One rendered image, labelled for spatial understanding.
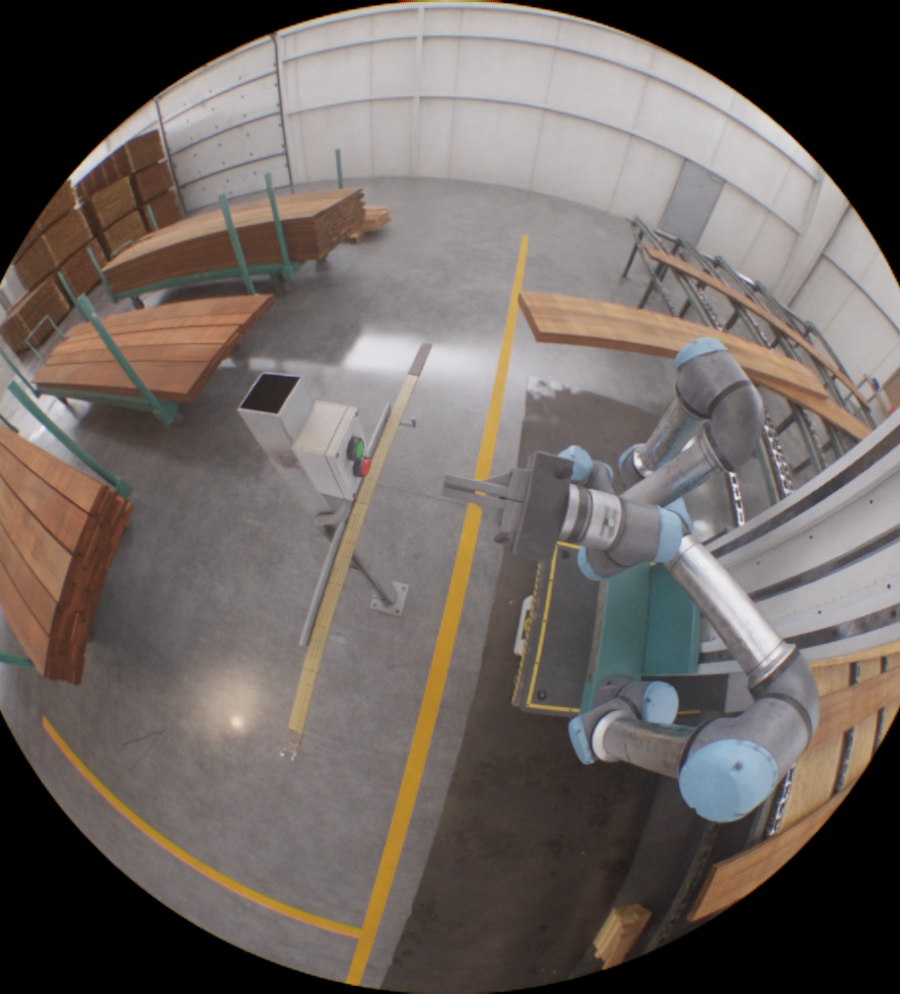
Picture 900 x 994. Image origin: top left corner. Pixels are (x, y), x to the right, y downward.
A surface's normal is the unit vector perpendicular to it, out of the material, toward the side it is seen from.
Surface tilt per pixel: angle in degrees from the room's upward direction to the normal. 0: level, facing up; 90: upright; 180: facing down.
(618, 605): 0
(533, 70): 89
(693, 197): 90
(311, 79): 88
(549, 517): 27
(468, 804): 0
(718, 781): 82
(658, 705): 8
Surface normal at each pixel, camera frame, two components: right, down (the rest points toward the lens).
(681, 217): -0.21, 0.87
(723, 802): -0.95, 0.15
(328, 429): 0.06, -0.44
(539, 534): -0.04, 0.00
